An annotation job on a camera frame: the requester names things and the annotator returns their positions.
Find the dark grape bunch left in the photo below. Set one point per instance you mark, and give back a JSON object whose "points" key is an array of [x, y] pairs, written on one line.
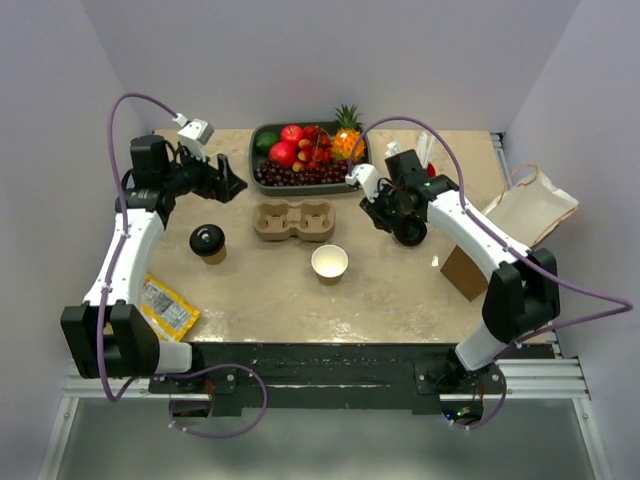
{"points": [[274, 174]]}

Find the green lime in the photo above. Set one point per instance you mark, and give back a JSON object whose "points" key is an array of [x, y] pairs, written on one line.
{"points": [[265, 141]]}

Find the red apple back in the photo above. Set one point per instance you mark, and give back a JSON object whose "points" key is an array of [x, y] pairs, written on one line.
{"points": [[292, 134]]}

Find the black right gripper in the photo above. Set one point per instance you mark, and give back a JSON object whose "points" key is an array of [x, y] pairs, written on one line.
{"points": [[374, 213]]}

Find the red apple front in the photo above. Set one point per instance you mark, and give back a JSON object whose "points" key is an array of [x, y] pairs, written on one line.
{"points": [[283, 154]]}

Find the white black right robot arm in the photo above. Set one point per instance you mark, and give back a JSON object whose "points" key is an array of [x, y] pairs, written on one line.
{"points": [[521, 295]]}

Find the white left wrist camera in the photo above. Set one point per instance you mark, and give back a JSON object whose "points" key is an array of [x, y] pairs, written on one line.
{"points": [[194, 135]]}

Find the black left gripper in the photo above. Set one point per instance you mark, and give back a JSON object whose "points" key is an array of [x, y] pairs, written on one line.
{"points": [[211, 184]]}

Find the black cup lid top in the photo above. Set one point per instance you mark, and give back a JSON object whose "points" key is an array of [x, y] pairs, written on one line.
{"points": [[207, 240]]}

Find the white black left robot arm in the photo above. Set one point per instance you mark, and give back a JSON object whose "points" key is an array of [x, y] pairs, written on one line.
{"points": [[107, 334]]}

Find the brown paper cup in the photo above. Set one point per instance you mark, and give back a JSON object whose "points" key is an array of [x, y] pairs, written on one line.
{"points": [[329, 262], [216, 257]]}

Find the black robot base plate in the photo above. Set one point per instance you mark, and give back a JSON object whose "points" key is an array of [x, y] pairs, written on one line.
{"points": [[369, 376]]}

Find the dark grape bunch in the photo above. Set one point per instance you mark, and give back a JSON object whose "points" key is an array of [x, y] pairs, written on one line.
{"points": [[274, 174], [306, 173]]}

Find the orange pineapple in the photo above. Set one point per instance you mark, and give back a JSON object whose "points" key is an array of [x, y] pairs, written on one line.
{"points": [[344, 143]]}

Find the black cup lid bottom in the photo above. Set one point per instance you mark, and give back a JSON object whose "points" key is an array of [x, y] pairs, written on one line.
{"points": [[411, 231]]}

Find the red apple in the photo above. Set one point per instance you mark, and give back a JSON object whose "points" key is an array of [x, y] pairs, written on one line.
{"points": [[283, 154], [292, 134]]}

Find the dark grape bunch right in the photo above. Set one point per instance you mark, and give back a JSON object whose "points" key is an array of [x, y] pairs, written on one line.
{"points": [[306, 173]]}

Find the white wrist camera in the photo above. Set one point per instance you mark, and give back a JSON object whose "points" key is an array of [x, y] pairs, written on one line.
{"points": [[365, 176], [194, 135]]}

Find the black cup lid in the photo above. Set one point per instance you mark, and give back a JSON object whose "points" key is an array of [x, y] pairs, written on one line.
{"points": [[411, 231], [207, 240]]}

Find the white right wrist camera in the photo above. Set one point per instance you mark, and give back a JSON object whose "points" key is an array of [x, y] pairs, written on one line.
{"points": [[365, 176]]}

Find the yellow chips bag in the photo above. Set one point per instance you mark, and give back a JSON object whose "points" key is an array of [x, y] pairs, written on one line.
{"points": [[169, 314]]}

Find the strawberry bunch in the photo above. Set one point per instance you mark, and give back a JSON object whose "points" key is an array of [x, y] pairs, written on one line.
{"points": [[313, 149]]}

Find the brown pulp cup carrier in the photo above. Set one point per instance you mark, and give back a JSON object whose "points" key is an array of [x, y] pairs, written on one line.
{"points": [[308, 220]]}

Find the brown white paper bag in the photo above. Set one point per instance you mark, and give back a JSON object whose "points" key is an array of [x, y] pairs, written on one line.
{"points": [[528, 212]]}

